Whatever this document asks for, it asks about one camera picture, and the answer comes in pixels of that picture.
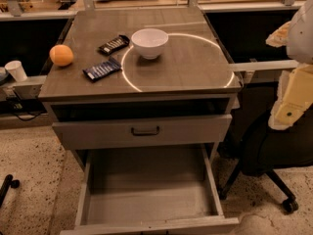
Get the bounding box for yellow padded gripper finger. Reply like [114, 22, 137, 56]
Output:
[268, 64, 313, 130]
[265, 22, 291, 48]

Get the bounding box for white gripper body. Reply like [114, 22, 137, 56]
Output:
[287, 0, 313, 65]

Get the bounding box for blue rxbar blueberry bar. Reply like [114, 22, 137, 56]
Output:
[83, 57, 121, 82]

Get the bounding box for closed upper drawer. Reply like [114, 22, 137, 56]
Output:
[53, 115, 232, 150]

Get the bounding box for grey drawer cabinet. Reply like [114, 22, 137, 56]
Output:
[37, 7, 243, 235]

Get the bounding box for open middle drawer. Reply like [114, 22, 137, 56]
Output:
[60, 145, 239, 235]

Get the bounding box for black office chair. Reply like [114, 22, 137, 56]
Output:
[217, 82, 313, 213]

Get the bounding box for white ceramic bowl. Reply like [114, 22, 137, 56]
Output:
[131, 28, 168, 60]

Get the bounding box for orange fruit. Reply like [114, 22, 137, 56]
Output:
[49, 44, 73, 67]

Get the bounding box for white paper cup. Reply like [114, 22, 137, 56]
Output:
[5, 61, 27, 82]

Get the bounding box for black caster leg left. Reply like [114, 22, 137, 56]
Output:
[0, 174, 20, 207]

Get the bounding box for black drawer handle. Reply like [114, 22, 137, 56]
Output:
[131, 126, 160, 136]

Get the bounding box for black power adapter with cable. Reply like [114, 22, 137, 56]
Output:
[0, 88, 47, 121]

